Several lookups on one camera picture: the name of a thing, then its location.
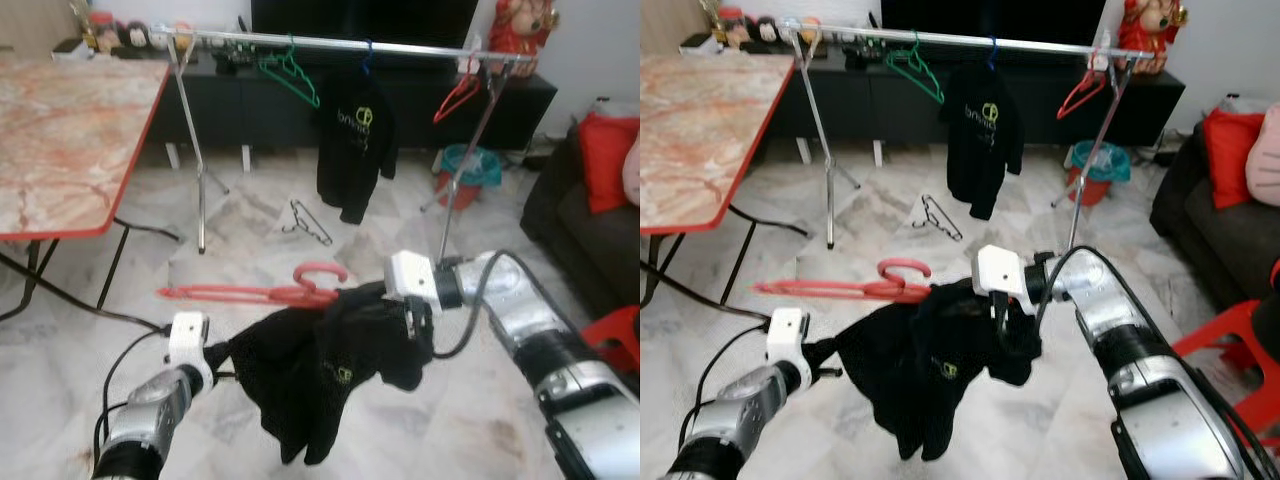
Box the red plastic hanger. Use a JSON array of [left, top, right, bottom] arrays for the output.
[[157, 262, 349, 308], [433, 50, 483, 126], [1057, 45, 1109, 121], [753, 258, 933, 304]]

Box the green plastic hanger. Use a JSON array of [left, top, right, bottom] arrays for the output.
[[258, 35, 321, 109], [885, 30, 946, 104]]

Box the red bin with teal bag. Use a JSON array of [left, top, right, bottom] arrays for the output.
[[433, 145, 503, 211], [1063, 140, 1133, 206]]

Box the black shirt with green logo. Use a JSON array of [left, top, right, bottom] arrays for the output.
[[315, 72, 398, 226], [940, 65, 1026, 221]]

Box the dark grey sofa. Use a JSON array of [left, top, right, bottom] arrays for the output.
[[520, 128, 641, 321], [1150, 125, 1280, 311]]

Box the red plastic stool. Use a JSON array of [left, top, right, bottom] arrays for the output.
[[580, 305, 641, 376], [1172, 298, 1280, 448]]

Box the black TV cabinet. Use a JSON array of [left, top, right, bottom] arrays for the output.
[[690, 33, 1186, 166], [60, 38, 558, 171]]

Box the red cushion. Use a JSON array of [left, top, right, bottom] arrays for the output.
[[1203, 108, 1266, 209], [578, 112, 641, 214]]

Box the pink Hello Kitty cushion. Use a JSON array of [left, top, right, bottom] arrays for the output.
[[622, 138, 641, 206], [1245, 118, 1280, 206]]

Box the black laundry basket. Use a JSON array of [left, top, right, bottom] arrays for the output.
[[1262, 285, 1280, 361]]

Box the silver clothes rack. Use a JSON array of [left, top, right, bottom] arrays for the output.
[[778, 18, 1161, 251], [150, 25, 541, 263]]

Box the black television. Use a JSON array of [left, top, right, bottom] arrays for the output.
[[250, 0, 479, 46], [880, 0, 1109, 43]]

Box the red laughing Buddha statue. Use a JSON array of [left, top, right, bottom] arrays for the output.
[[487, 0, 561, 79], [1115, 0, 1191, 76]]

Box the light wooden cabinet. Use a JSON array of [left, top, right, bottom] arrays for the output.
[[640, 0, 711, 51], [0, 0, 76, 56]]

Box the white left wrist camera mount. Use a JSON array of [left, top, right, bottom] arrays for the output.
[[165, 312, 211, 393], [765, 308, 811, 391]]

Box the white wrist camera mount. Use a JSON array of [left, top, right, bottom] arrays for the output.
[[385, 250, 443, 306], [975, 245, 1033, 301], [765, 308, 811, 391], [165, 312, 211, 393]]

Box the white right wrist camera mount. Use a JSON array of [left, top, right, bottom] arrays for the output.
[[385, 250, 443, 306], [975, 245, 1033, 301]]

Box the black wire hanger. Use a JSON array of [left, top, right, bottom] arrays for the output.
[[283, 198, 334, 246], [912, 193, 963, 241]]

